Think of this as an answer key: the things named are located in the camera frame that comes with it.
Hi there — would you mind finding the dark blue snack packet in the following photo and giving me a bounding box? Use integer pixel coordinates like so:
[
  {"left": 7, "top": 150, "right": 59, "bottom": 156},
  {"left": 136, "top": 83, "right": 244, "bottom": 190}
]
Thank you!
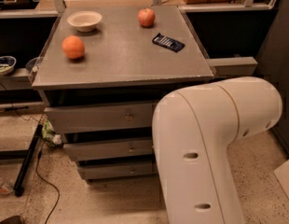
[{"left": 152, "top": 33, "right": 185, "bottom": 52}]

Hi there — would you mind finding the orange fruit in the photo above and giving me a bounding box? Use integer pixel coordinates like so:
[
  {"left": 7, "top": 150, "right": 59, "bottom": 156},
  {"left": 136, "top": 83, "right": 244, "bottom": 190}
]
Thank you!
[{"left": 62, "top": 35, "right": 85, "bottom": 59}]

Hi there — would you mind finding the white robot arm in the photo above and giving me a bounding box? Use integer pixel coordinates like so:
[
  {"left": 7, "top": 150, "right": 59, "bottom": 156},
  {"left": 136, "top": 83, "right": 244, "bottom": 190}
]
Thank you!
[{"left": 152, "top": 77, "right": 282, "bottom": 224}]

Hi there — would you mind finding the grey bottom drawer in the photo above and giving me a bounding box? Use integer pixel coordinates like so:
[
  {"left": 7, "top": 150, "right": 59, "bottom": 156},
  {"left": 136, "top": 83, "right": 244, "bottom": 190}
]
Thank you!
[{"left": 77, "top": 161, "right": 158, "bottom": 180}]

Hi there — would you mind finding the grey side shelf bar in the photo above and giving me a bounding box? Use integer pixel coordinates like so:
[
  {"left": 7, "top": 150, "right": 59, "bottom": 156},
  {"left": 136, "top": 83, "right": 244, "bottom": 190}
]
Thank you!
[{"left": 207, "top": 57, "right": 257, "bottom": 77}]

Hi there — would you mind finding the black floor cable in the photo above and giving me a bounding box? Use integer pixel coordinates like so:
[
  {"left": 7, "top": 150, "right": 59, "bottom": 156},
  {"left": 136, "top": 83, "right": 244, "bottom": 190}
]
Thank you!
[{"left": 35, "top": 149, "right": 61, "bottom": 224}]

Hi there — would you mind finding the grey wooden drawer cabinet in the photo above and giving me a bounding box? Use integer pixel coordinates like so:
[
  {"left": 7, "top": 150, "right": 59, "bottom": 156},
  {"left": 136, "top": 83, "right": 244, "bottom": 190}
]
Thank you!
[{"left": 31, "top": 5, "right": 215, "bottom": 184}]

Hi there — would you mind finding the small clear bowl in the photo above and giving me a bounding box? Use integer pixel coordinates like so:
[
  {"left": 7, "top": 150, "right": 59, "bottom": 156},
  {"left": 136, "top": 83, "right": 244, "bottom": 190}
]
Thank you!
[{"left": 25, "top": 57, "right": 43, "bottom": 73}]

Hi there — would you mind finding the crumpled plastic wrapper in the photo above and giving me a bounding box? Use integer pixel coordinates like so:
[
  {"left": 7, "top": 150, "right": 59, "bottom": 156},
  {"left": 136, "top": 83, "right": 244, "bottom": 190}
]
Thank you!
[{"left": 0, "top": 176, "right": 13, "bottom": 195}]

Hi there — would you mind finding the blue patterned bowl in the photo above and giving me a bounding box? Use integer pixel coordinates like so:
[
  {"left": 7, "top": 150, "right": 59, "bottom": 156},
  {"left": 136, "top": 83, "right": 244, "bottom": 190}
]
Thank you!
[{"left": 0, "top": 56, "right": 17, "bottom": 76}]

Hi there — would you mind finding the red apple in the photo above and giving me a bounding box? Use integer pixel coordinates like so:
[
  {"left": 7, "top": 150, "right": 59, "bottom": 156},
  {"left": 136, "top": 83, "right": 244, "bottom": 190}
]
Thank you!
[{"left": 138, "top": 8, "right": 155, "bottom": 27}]

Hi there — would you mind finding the green white crumpled bag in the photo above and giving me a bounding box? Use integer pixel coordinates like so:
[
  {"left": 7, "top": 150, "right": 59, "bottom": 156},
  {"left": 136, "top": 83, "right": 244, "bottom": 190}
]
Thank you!
[{"left": 42, "top": 120, "right": 63, "bottom": 147}]

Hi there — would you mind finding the white empty bowl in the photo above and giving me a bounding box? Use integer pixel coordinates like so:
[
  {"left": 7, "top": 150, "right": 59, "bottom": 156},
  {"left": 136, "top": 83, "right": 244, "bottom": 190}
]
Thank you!
[{"left": 67, "top": 11, "right": 103, "bottom": 33}]

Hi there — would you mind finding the grey top drawer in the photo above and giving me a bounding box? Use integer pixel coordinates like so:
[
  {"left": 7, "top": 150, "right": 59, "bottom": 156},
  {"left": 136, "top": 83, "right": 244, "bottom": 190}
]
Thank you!
[{"left": 45, "top": 101, "right": 157, "bottom": 133}]

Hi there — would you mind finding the black metal stand leg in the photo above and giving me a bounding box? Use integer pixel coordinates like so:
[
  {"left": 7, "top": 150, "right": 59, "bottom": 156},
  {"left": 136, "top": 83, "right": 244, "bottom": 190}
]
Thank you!
[{"left": 13, "top": 124, "right": 42, "bottom": 197}]

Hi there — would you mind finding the grey drawer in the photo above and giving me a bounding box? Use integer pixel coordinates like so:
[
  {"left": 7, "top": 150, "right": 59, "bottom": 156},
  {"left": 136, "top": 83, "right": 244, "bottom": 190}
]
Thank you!
[
  {"left": 45, "top": 101, "right": 157, "bottom": 133},
  {"left": 63, "top": 137, "right": 153, "bottom": 161},
  {"left": 77, "top": 161, "right": 158, "bottom": 180}
]

